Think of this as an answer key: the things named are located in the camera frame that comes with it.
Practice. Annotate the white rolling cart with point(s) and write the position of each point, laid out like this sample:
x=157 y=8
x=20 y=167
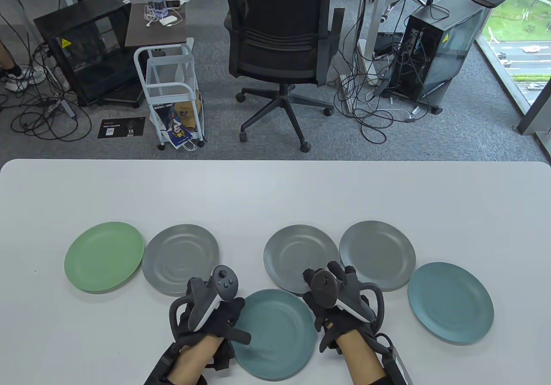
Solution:
x=168 y=86

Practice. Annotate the person's right hand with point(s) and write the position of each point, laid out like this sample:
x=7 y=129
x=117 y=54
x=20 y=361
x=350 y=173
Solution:
x=348 y=273

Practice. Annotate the black computer tower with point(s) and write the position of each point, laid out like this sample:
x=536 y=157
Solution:
x=447 y=49

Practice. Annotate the person's left forearm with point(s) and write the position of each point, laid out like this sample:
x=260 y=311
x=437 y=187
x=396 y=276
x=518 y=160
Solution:
x=193 y=359

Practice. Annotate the person's right forearm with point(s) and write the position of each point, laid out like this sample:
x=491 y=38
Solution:
x=359 y=355

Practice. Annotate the black printed flyer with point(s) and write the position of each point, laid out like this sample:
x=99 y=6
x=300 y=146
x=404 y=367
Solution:
x=120 y=128

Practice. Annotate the white power bank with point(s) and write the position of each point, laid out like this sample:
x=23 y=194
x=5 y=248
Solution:
x=168 y=20

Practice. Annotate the black office chair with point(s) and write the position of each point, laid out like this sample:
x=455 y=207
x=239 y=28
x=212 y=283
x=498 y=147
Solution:
x=280 y=23

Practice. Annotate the black glass-panel cabinet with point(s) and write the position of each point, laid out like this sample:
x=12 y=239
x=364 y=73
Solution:
x=86 y=58

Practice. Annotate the teal plate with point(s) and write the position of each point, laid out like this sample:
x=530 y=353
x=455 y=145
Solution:
x=280 y=337
x=450 y=303

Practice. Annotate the grey window frame post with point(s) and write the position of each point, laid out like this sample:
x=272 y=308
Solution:
x=536 y=116

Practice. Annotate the green plate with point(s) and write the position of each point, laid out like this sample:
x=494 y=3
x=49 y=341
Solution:
x=103 y=256

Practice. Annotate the brown paper bag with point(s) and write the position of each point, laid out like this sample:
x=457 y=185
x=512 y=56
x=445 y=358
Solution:
x=189 y=114

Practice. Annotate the black wrist sensor box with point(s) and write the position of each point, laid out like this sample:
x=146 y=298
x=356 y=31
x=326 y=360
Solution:
x=159 y=365
x=398 y=368

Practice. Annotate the grey white handheld controller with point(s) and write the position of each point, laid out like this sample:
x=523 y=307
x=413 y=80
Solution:
x=224 y=281
x=323 y=288

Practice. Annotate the person's left hand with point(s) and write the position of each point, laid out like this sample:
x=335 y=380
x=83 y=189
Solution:
x=226 y=314

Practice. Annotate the grey power strip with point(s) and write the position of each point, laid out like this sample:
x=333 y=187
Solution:
x=68 y=109

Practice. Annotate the grey plate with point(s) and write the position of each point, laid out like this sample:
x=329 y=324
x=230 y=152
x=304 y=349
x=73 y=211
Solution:
x=181 y=254
x=379 y=249
x=297 y=251

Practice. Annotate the black smartphone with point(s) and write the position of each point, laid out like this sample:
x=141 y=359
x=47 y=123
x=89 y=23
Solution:
x=173 y=3

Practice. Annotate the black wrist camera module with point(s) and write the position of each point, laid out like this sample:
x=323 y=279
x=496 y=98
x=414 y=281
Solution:
x=221 y=355

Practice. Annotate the brown side table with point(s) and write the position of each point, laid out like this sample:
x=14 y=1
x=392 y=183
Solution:
x=155 y=34

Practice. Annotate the blue printed bag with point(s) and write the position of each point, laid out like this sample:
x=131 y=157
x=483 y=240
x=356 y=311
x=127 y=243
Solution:
x=172 y=127

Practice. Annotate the black floor box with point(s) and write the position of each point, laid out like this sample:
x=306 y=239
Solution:
x=387 y=43

